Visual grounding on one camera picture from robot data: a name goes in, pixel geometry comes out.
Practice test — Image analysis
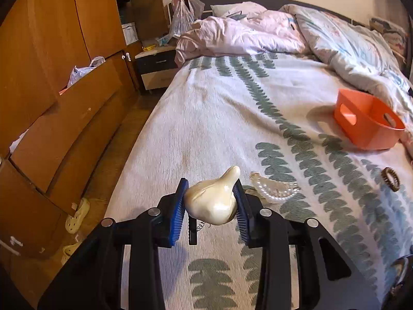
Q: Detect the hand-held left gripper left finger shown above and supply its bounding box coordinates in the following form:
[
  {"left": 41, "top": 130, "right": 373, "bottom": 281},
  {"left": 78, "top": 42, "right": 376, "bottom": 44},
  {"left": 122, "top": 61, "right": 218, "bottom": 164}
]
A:
[{"left": 37, "top": 177, "right": 189, "bottom": 310}]

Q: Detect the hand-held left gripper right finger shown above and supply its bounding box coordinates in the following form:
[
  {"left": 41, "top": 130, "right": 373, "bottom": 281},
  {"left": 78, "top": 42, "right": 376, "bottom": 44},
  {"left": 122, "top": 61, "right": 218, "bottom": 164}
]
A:
[{"left": 232, "top": 181, "right": 383, "bottom": 310}]

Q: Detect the cream pearly hair claw clip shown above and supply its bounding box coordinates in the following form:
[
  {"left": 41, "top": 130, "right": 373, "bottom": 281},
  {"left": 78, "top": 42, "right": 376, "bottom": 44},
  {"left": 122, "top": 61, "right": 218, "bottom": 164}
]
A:
[{"left": 184, "top": 166, "right": 241, "bottom": 225}]

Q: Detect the orange plastic basket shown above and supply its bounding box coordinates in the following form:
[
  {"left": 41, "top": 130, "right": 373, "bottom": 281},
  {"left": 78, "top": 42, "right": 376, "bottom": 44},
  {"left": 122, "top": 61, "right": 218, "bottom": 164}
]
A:
[{"left": 334, "top": 88, "right": 406, "bottom": 150}]

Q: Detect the clear plastic hair claw clip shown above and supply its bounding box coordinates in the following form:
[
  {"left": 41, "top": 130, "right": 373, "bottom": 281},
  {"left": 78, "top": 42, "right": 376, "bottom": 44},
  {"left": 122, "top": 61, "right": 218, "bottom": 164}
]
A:
[{"left": 249, "top": 172, "right": 300, "bottom": 204}]

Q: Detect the leaf-print bedspread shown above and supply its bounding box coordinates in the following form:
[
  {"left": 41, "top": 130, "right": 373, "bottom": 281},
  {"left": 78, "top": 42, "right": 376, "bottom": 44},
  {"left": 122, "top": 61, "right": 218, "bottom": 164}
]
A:
[{"left": 103, "top": 52, "right": 413, "bottom": 310}]

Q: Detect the cream foam slipper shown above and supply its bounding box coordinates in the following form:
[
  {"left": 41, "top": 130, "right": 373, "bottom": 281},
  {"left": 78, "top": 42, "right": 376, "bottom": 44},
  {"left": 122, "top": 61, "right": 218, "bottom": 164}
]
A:
[
  {"left": 61, "top": 244, "right": 78, "bottom": 263},
  {"left": 65, "top": 198, "right": 91, "bottom": 233}
]

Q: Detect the dark and white nightstand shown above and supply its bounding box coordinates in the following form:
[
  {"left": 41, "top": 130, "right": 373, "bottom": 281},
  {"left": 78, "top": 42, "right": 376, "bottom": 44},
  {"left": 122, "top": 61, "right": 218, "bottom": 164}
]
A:
[{"left": 135, "top": 45, "right": 179, "bottom": 91}]

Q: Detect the plastic bag in drawer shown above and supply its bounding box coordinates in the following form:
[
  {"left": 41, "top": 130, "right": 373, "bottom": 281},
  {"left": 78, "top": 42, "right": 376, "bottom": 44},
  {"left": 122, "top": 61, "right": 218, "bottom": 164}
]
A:
[{"left": 67, "top": 56, "right": 106, "bottom": 88}]

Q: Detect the pink and white duvet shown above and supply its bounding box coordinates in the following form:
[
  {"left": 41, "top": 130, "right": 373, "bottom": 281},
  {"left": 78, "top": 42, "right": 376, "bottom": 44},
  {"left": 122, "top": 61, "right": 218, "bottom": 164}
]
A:
[{"left": 174, "top": 3, "right": 413, "bottom": 143}]

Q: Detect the clear hanging plastic bag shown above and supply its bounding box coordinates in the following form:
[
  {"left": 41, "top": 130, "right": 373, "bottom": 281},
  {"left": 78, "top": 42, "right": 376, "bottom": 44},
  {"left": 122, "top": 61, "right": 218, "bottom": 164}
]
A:
[{"left": 169, "top": 0, "right": 205, "bottom": 37}]

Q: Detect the white pillow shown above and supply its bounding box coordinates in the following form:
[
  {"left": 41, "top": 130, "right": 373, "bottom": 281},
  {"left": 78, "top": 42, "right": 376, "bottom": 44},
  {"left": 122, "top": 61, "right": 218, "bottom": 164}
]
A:
[{"left": 211, "top": 2, "right": 268, "bottom": 18}]

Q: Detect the wooden wardrobe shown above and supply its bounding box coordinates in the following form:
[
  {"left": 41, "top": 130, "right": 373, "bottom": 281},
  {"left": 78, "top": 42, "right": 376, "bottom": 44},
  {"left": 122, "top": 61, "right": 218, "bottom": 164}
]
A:
[{"left": 0, "top": 0, "right": 142, "bottom": 259}]

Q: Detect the patterned pillow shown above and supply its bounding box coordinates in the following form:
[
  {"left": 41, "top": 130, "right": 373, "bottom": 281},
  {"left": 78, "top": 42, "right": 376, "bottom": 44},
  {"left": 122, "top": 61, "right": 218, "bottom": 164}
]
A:
[{"left": 369, "top": 18, "right": 409, "bottom": 59}]

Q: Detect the brown spiral hair tie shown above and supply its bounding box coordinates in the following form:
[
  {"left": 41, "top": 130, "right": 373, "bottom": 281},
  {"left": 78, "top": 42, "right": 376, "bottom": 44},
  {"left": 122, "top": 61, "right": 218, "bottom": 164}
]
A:
[{"left": 381, "top": 167, "right": 401, "bottom": 188}]

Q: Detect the dark bed frame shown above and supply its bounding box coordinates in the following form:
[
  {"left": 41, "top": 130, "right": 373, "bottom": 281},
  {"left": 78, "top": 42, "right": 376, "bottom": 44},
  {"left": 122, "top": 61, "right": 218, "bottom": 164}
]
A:
[{"left": 194, "top": 0, "right": 371, "bottom": 26}]

